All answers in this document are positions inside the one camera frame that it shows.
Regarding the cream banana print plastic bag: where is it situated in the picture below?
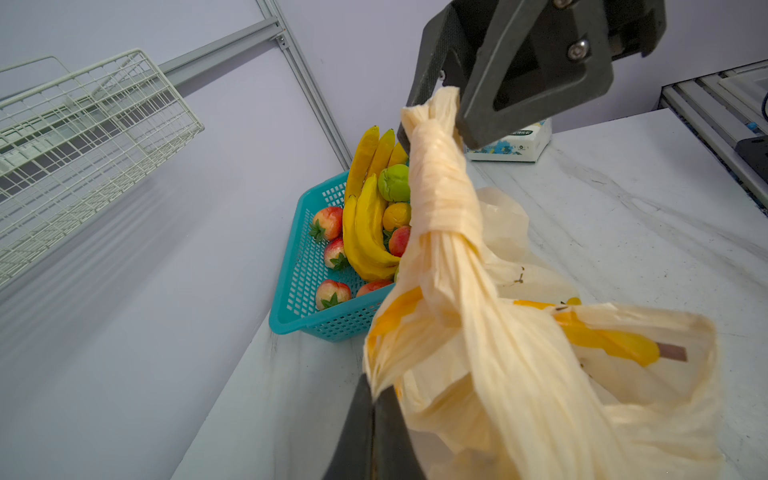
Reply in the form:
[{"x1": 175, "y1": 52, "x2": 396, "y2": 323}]
[{"x1": 363, "y1": 87, "x2": 724, "y2": 479}]

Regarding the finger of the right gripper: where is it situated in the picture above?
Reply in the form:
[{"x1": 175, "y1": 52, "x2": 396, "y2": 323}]
[{"x1": 406, "y1": 1, "x2": 480, "y2": 149}]

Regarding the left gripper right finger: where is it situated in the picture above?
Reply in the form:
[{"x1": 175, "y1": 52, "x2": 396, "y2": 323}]
[{"x1": 373, "y1": 387, "x2": 426, "y2": 480}]

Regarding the colourful tissue pack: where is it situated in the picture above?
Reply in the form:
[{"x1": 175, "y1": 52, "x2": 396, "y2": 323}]
[{"x1": 465, "y1": 118, "x2": 552, "y2": 164}]

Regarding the green fake pear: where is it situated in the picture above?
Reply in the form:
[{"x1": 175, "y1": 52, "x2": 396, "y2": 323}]
[{"x1": 378, "y1": 164, "x2": 411, "y2": 203}]

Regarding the red fake strawberry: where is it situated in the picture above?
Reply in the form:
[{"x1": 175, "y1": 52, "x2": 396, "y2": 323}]
[
  {"x1": 315, "y1": 280, "x2": 352, "y2": 311},
  {"x1": 309, "y1": 206, "x2": 343, "y2": 242},
  {"x1": 323, "y1": 237, "x2": 349, "y2": 271},
  {"x1": 356, "y1": 279, "x2": 393, "y2": 298}
]

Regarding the aluminium frame corner post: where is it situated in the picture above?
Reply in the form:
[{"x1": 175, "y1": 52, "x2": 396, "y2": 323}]
[{"x1": 256, "y1": 0, "x2": 352, "y2": 170}]

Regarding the orange fake fruit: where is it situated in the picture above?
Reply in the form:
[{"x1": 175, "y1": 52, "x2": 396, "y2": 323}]
[{"x1": 382, "y1": 202, "x2": 411, "y2": 232}]

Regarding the aluminium frame back bar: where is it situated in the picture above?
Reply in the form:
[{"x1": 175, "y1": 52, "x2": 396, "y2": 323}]
[{"x1": 159, "y1": 17, "x2": 284, "y2": 88}]

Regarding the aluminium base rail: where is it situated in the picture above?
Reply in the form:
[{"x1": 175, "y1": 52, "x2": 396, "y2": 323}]
[{"x1": 658, "y1": 60, "x2": 767, "y2": 212}]

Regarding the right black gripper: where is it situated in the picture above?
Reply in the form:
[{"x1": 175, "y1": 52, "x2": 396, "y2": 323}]
[{"x1": 457, "y1": 0, "x2": 666, "y2": 149}]

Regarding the white wire wall basket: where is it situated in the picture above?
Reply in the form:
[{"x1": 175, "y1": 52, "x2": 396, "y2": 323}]
[{"x1": 1, "y1": 49, "x2": 204, "y2": 284}]

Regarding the teal plastic fruit basket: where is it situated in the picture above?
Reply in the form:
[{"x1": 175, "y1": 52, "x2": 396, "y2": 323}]
[{"x1": 269, "y1": 173, "x2": 392, "y2": 342}]

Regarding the yellow fake banana bunch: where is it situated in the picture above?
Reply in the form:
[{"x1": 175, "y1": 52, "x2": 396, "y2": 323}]
[{"x1": 343, "y1": 126, "x2": 409, "y2": 282}]

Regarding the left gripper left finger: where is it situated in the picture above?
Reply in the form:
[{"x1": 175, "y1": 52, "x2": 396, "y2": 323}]
[{"x1": 322, "y1": 374, "x2": 374, "y2": 480}]

